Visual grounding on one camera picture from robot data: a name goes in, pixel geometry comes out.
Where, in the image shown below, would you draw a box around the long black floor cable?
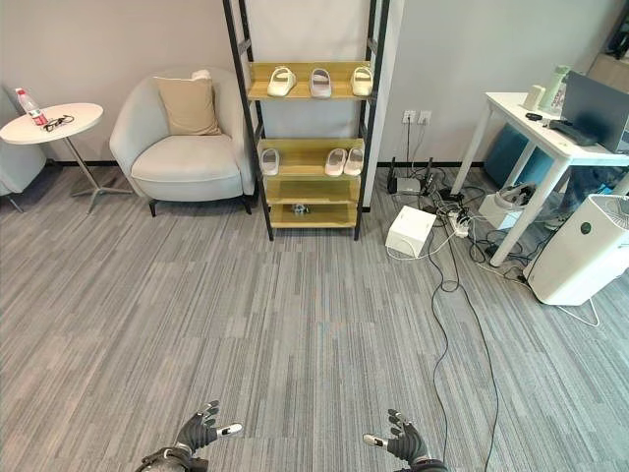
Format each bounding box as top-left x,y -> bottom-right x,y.
429,186 -> 499,469

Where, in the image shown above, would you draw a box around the black frame wooden shoe rack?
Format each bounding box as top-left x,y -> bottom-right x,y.
222,0 -> 391,242

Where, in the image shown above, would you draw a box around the round white side table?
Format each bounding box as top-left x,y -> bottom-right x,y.
0,102 -> 133,215

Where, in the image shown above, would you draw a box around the white power strip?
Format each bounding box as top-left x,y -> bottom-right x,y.
438,205 -> 470,238

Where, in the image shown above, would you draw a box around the beige cushion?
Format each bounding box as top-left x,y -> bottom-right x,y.
152,75 -> 223,137

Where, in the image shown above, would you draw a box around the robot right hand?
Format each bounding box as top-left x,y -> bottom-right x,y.
363,408 -> 432,462

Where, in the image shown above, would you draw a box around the black eyeglasses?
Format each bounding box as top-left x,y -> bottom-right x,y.
42,114 -> 75,133

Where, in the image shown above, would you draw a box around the white air purifier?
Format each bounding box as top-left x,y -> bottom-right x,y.
523,194 -> 629,307

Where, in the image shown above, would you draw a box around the white desk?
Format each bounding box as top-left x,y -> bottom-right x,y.
449,90 -> 629,267

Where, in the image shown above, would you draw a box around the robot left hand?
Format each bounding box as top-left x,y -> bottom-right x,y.
175,400 -> 244,451

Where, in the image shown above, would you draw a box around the dark laptop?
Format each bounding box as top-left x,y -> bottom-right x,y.
559,70 -> 629,153

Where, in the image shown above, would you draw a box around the plastic bottle red label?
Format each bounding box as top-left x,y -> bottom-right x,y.
15,88 -> 47,126

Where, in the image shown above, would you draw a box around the pale green bottle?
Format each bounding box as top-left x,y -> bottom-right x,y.
538,64 -> 572,115

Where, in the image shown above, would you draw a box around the grey sofa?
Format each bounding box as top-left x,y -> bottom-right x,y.
0,87 -> 48,213

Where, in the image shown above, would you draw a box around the white box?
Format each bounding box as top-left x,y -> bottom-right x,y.
384,205 -> 438,259

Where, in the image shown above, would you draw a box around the white floor cable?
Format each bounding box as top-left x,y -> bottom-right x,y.
475,260 -> 600,327

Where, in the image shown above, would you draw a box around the black router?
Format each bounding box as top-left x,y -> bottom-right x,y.
387,156 -> 435,197

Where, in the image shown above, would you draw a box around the cream slipper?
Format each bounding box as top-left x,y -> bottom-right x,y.
351,66 -> 373,96
266,65 -> 298,97

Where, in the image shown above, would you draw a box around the black device on desk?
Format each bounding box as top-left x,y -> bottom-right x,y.
548,119 -> 599,147

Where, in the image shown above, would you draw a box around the white armchair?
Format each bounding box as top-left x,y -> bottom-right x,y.
108,67 -> 257,217

